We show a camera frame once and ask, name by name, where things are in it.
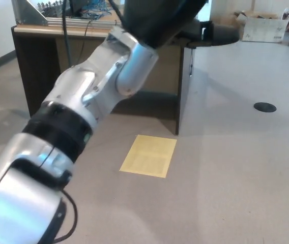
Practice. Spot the black monitor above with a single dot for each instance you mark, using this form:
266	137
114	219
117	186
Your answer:
78	6

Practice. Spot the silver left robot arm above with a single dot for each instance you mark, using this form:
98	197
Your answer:
83	89

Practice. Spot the black round floor cover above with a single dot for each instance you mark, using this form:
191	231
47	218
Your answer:
264	107

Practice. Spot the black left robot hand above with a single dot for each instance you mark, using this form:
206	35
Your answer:
157	20

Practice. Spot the row of black connectors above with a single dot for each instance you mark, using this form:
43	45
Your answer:
50	7

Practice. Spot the yellow paper sheet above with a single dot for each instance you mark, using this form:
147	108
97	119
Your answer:
148	156

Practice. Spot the open cardboard box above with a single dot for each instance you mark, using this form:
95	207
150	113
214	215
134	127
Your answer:
264	29

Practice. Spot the dark wooden desk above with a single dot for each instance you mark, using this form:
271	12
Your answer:
40	63

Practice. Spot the aluminium profile frame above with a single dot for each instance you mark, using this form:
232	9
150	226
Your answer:
30	12

